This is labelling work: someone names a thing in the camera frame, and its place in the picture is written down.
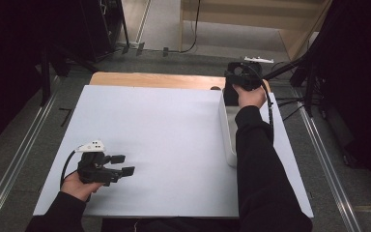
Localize black floor cables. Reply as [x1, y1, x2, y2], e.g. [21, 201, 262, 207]
[274, 96, 307, 122]

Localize person's left hand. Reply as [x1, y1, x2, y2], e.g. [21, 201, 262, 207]
[60, 171, 105, 202]

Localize metal floor rail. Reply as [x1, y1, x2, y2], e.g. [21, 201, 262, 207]
[293, 88, 364, 232]
[0, 75, 61, 232]

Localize white board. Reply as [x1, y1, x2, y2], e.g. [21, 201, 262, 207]
[33, 84, 314, 219]

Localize black metal stand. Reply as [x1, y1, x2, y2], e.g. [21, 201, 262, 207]
[261, 28, 325, 118]
[39, 40, 100, 108]

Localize dark curtain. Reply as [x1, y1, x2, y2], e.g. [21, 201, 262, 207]
[0, 0, 51, 154]
[315, 0, 371, 194]

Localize left hand-held gripper black cable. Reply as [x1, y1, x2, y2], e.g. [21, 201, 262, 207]
[60, 149, 79, 191]

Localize wooden table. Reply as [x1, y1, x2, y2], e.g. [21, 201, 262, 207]
[89, 72, 271, 94]

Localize right hand-held gripper black cable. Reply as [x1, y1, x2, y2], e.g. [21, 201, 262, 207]
[253, 66, 275, 144]

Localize person's right hand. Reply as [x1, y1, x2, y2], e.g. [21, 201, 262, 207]
[232, 84, 268, 110]

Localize wooden shelf unit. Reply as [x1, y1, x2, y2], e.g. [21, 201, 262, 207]
[178, 0, 332, 61]

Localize hand-held gripper black cable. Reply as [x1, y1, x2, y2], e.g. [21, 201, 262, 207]
[253, 66, 275, 144]
[60, 149, 79, 191]

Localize white plastic bin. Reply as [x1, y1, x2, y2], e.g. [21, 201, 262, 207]
[218, 88, 242, 169]

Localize black cabinet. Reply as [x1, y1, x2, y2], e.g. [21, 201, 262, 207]
[78, 0, 130, 63]

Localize black hanging cable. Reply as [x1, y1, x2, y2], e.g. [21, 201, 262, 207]
[179, 0, 203, 54]

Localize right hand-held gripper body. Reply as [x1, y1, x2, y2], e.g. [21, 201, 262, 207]
[226, 56, 275, 92]

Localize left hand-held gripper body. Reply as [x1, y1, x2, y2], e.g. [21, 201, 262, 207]
[75, 139, 124, 188]

